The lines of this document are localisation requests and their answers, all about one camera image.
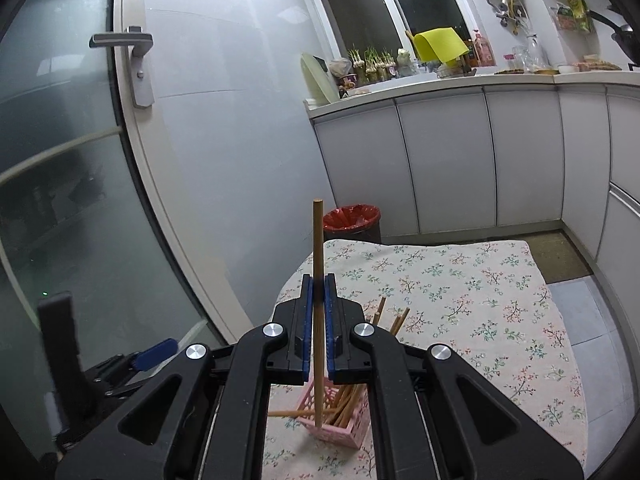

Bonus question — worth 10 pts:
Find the pink plastic basket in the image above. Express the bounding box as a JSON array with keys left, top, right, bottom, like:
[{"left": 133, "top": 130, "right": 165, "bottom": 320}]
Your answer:
[{"left": 292, "top": 377, "right": 372, "bottom": 451}]

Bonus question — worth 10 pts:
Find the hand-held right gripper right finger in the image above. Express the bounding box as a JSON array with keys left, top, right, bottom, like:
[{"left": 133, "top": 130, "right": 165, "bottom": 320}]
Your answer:
[{"left": 323, "top": 273, "right": 585, "bottom": 480}]

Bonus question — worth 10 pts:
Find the bunch of wooden chopsticks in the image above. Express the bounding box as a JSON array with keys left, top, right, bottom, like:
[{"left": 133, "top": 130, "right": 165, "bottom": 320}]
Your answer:
[{"left": 267, "top": 296, "right": 412, "bottom": 429}]

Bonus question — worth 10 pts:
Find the green yellow packet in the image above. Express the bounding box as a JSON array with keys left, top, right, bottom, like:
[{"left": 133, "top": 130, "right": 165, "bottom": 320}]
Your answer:
[{"left": 567, "top": 0, "right": 594, "bottom": 34}]

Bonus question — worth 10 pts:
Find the trash bin with red liner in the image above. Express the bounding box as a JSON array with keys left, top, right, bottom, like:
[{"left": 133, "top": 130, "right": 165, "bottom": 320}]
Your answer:
[{"left": 322, "top": 204, "right": 382, "bottom": 244}]

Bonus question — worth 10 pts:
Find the glass carafe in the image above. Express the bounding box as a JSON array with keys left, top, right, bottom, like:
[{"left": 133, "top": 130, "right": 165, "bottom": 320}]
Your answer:
[{"left": 525, "top": 33, "right": 549, "bottom": 72}]

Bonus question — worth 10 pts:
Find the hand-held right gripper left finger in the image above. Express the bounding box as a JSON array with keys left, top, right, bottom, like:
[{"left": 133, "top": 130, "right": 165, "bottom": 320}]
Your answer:
[{"left": 55, "top": 274, "right": 315, "bottom": 480}]

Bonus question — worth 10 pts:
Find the floral tablecloth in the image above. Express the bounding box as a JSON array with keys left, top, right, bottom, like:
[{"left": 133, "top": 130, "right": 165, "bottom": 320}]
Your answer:
[{"left": 262, "top": 239, "right": 588, "bottom": 480}]

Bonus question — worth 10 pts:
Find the grey door handle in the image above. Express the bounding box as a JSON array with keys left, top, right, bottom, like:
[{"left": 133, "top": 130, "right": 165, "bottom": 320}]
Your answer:
[{"left": 89, "top": 26, "right": 155, "bottom": 109}]

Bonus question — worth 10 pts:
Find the pink detergent bottle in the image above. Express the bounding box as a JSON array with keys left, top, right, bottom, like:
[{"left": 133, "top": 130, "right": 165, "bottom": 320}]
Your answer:
[{"left": 472, "top": 30, "right": 496, "bottom": 67}]

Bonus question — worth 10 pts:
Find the yellow folded sheet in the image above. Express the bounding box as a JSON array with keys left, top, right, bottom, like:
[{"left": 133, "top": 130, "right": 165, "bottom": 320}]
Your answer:
[{"left": 414, "top": 27, "right": 471, "bottom": 64}]

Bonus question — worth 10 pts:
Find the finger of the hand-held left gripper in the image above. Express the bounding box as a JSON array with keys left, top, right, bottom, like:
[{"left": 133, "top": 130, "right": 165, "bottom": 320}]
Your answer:
[
  {"left": 107, "top": 339, "right": 178, "bottom": 378},
  {"left": 107, "top": 370, "right": 165, "bottom": 404}
]

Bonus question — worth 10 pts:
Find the white kitchen countertop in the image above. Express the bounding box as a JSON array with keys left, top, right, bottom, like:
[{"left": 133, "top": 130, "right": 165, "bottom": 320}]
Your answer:
[{"left": 304, "top": 67, "right": 640, "bottom": 111}]

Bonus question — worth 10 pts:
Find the brown floor mat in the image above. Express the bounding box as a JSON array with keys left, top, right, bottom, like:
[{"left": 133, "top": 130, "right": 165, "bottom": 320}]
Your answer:
[{"left": 519, "top": 230, "right": 594, "bottom": 287}]

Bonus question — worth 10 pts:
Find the black wok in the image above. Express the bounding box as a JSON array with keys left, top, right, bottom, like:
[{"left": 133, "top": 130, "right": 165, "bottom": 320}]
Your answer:
[{"left": 589, "top": 9, "right": 640, "bottom": 63}]

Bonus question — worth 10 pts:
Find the row of sprouting garlic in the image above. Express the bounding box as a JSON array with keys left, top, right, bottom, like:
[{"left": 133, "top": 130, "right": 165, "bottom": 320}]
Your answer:
[{"left": 347, "top": 45, "right": 397, "bottom": 84}]

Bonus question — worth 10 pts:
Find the frosted glass door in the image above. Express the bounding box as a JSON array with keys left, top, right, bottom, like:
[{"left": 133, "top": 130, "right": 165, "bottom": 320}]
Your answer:
[{"left": 0, "top": 0, "right": 238, "bottom": 466}]

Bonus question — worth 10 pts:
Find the wooden chopstick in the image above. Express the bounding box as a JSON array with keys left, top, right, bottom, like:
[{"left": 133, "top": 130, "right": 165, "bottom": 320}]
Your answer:
[{"left": 312, "top": 200, "right": 324, "bottom": 428}]

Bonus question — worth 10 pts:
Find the flat food tray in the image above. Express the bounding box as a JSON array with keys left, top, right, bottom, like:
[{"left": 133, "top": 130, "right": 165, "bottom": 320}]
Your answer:
[{"left": 572, "top": 60, "right": 624, "bottom": 72}]

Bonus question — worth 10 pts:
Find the dark window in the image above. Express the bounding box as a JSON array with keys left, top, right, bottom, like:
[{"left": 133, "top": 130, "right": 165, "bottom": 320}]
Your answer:
[{"left": 306, "top": 0, "right": 476, "bottom": 68}]

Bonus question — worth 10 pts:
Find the row of white cabinet doors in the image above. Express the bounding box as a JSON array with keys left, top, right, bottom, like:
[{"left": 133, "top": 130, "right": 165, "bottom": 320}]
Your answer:
[{"left": 312, "top": 82, "right": 640, "bottom": 281}]

